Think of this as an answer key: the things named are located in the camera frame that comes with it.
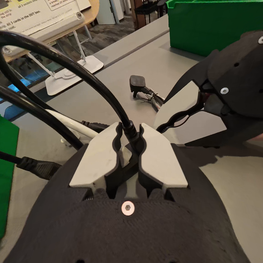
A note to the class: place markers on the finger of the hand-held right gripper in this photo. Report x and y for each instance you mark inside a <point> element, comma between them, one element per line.
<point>201,127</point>
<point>180,98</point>

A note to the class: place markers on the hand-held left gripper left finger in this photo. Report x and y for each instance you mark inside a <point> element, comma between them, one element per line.
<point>96,162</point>

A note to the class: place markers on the green plastic bin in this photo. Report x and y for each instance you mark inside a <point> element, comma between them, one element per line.
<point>205,24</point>
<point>8,164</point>

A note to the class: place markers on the white cabinet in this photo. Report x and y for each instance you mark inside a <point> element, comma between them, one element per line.
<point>106,10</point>

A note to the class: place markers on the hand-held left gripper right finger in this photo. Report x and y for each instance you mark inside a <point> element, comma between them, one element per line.
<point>162,164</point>

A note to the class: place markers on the dark chair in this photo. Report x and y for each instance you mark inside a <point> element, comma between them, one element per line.
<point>148,12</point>

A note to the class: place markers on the instruction sign on acrylic stand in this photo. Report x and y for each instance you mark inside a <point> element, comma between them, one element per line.
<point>30,22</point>

